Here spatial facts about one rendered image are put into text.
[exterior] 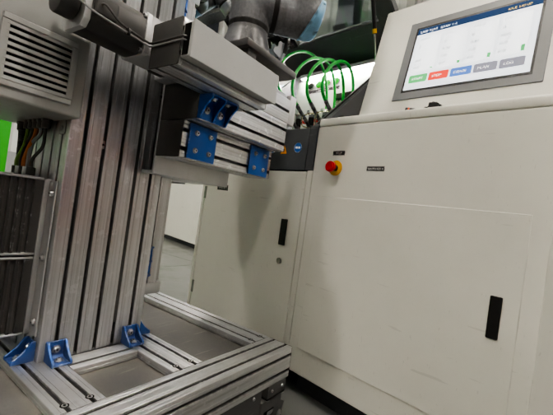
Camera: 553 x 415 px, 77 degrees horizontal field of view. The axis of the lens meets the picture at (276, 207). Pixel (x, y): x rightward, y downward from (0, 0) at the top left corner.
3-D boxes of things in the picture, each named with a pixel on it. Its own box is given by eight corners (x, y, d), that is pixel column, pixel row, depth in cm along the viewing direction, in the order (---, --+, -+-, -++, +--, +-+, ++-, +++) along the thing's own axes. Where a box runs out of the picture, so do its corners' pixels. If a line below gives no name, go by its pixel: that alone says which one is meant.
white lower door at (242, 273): (188, 304, 172) (206, 168, 172) (192, 304, 173) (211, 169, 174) (280, 356, 126) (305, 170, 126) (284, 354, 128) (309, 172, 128)
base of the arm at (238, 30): (246, 45, 88) (252, 6, 89) (206, 53, 97) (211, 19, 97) (280, 69, 101) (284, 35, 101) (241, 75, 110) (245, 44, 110)
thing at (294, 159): (210, 168, 172) (214, 136, 172) (216, 170, 175) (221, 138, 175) (304, 170, 128) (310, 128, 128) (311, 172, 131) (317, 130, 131)
